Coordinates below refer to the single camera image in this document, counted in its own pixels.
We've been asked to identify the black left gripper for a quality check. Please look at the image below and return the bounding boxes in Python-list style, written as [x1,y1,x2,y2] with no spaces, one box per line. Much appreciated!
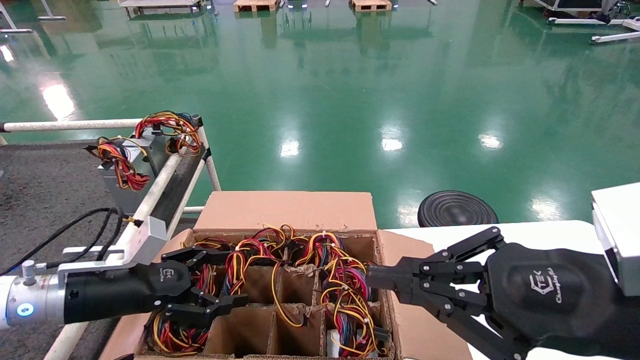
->
[64,247,250,330]

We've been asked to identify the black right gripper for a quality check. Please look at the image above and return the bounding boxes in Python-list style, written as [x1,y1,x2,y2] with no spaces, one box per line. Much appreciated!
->
[367,227,640,360]

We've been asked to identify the cardboard box with dividers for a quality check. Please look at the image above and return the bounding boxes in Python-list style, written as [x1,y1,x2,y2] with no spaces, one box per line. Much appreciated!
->
[100,190,473,360]

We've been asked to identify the white box at right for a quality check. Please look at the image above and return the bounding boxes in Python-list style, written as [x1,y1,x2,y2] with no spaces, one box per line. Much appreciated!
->
[591,182,640,297]

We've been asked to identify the black ribbed round disc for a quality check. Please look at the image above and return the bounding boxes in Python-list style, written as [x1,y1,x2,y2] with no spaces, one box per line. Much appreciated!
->
[417,190,499,228]

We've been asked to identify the black foam-topped work table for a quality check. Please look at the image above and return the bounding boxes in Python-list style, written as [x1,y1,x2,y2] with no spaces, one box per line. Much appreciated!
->
[0,115,221,360]

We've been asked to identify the white flat platform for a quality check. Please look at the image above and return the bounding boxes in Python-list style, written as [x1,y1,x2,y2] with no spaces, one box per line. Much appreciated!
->
[384,220,640,360]

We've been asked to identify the dark grey foam mat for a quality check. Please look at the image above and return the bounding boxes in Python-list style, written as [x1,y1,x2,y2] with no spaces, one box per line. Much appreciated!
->
[0,141,206,360]

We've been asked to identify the wooden pallet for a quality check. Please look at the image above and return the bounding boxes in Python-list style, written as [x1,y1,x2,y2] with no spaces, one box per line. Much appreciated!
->
[233,0,279,12]
[350,0,393,12]

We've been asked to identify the grey low platform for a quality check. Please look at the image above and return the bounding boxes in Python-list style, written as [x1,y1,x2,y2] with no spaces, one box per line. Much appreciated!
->
[117,0,208,14]

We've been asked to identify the white stand base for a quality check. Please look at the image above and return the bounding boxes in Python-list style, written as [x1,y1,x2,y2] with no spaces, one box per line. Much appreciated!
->
[546,15,640,45]

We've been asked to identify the white stand legs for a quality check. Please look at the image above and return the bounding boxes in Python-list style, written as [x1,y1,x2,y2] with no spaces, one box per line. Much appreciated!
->
[0,0,67,34]

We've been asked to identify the grey left wrist camera bracket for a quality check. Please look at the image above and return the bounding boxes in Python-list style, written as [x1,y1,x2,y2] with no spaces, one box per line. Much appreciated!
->
[57,216,169,288]

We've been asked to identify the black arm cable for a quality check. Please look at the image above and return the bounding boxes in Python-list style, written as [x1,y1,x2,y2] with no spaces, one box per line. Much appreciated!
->
[47,210,125,268]
[0,206,125,276]

